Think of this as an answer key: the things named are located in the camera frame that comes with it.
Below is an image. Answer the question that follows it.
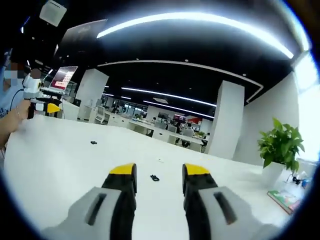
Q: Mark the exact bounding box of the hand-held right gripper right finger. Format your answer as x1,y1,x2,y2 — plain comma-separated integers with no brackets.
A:
181,163,279,240

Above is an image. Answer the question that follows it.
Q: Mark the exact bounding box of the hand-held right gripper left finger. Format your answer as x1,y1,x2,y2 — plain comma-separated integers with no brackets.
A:
41,162,138,240

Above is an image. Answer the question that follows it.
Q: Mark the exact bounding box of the person's left hand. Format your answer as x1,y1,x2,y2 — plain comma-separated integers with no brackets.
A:
15,99,31,121

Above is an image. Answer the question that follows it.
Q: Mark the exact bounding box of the open laptop with red screen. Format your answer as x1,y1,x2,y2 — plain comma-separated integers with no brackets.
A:
39,65,79,96

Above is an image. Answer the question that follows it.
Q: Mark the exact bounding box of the person's light blue shirt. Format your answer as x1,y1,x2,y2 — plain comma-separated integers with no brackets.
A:
0,77,25,120

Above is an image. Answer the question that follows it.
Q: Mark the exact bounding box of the white office chair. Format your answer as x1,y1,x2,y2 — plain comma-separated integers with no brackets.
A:
94,105,109,124

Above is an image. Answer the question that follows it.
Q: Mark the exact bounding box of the white office desk row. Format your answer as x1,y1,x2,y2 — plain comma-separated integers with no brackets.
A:
128,119,210,147

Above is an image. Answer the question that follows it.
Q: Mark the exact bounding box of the white square ceiling box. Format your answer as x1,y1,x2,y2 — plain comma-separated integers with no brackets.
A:
39,0,68,27

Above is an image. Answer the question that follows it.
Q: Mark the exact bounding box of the green cover book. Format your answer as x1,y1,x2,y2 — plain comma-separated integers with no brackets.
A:
266,189,302,216

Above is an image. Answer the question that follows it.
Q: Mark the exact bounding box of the green potted plant white pot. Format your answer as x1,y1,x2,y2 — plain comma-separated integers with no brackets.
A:
256,116,306,189

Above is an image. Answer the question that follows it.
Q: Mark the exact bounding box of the clear plastic bag with items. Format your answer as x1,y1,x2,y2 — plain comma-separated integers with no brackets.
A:
284,171,313,192

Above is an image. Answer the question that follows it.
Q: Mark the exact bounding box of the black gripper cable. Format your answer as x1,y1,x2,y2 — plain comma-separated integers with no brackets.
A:
9,87,26,111

